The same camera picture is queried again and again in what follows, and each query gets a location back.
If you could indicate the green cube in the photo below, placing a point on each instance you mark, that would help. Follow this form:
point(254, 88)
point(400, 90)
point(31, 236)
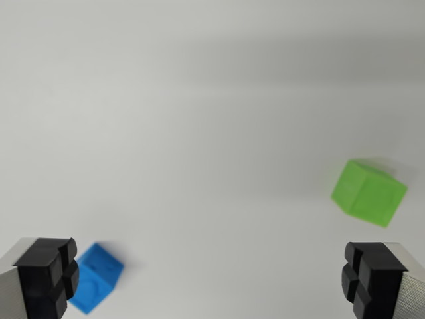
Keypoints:
point(368, 196)

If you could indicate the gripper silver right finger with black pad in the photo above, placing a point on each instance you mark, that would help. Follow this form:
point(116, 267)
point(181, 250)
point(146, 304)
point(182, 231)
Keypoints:
point(382, 282)

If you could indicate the blue cube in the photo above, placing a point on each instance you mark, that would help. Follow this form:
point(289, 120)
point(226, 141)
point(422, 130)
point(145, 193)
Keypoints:
point(94, 282)

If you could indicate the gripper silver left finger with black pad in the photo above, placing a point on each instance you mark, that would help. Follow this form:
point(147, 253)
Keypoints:
point(36, 282)

